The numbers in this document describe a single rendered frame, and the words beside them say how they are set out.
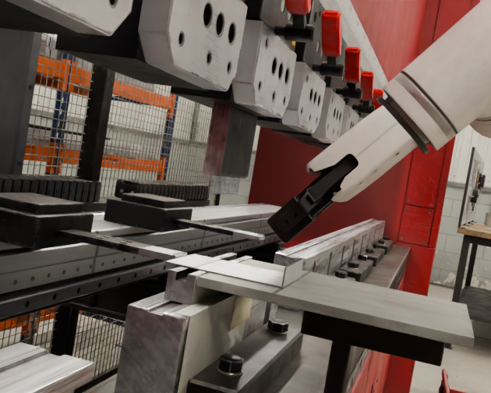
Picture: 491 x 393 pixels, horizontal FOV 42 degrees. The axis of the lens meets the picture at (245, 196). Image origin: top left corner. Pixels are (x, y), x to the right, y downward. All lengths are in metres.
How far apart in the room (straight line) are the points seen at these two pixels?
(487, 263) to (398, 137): 7.68
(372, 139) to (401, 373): 2.36
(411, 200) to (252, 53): 2.26
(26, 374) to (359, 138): 0.37
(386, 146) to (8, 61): 0.75
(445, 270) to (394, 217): 5.51
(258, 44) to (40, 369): 0.35
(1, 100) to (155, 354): 0.68
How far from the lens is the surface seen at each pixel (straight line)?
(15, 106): 1.22
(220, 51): 0.53
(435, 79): 0.64
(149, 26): 0.44
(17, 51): 1.21
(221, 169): 0.67
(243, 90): 0.63
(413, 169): 2.84
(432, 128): 0.64
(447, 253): 8.32
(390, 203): 2.84
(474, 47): 0.65
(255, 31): 0.63
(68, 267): 0.93
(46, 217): 0.76
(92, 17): 0.35
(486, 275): 8.31
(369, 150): 0.63
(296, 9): 0.64
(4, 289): 0.82
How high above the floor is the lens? 1.12
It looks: 3 degrees down
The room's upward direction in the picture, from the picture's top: 9 degrees clockwise
